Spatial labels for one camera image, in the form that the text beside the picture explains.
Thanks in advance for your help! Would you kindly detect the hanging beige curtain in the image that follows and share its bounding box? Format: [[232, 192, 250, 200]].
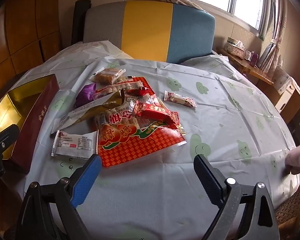
[[259, 0, 290, 73]]

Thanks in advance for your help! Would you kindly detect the large red snack bag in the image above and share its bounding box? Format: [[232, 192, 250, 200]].
[[96, 76, 188, 168]]

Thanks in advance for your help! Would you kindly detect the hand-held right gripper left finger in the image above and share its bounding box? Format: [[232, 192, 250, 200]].
[[15, 154, 102, 240]]

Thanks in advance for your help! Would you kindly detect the long cracker packet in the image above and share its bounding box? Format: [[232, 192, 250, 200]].
[[51, 90, 127, 135]]

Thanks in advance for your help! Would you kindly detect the white pink nougat bar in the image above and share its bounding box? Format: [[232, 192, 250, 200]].
[[164, 90, 197, 108]]

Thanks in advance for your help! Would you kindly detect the small red candy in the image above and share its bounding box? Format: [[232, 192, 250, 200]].
[[126, 86, 150, 97]]

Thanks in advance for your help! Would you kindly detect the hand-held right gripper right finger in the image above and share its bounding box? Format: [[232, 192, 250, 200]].
[[193, 154, 282, 240]]

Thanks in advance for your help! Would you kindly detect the white green printed tablecloth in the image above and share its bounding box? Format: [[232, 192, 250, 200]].
[[14, 40, 300, 240]]

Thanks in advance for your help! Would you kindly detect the purple snack packet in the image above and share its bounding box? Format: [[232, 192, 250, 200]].
[[75, 84, 98, 108]]

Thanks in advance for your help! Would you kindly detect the pink fleece cloth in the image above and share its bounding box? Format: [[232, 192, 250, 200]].
[[285, 142, 300, 178]]

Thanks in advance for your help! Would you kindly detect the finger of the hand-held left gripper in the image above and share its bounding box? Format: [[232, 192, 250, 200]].
[[0, 124, 20, 153]]

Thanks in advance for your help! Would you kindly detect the tissue box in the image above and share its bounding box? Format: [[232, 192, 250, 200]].
[[225, 37, 247, 58]]

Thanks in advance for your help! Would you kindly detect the gold tin box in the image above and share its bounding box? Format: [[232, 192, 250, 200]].
[[0, 74, 60, 174]]

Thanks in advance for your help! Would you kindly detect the white cabinet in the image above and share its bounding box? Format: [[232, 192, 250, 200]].
[[272, 66, 300, 113]]

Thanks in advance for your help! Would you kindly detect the large red candy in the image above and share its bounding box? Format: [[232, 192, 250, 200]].
[[134, 102, 179, 128]]

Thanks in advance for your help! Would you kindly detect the brown cake packet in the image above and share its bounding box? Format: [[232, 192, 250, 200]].
[[90, 67, 125, 84]]

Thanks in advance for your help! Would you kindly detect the wooden desk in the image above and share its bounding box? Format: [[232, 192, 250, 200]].
[[219, 47, 274, 85]]

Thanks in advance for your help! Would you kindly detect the white wrapper snack packet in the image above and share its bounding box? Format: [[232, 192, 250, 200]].
[[50, 130, 99, 159]]

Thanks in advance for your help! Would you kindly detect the wicker chair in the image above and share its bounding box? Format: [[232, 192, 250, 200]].
[[275, 177, 300, 233]]

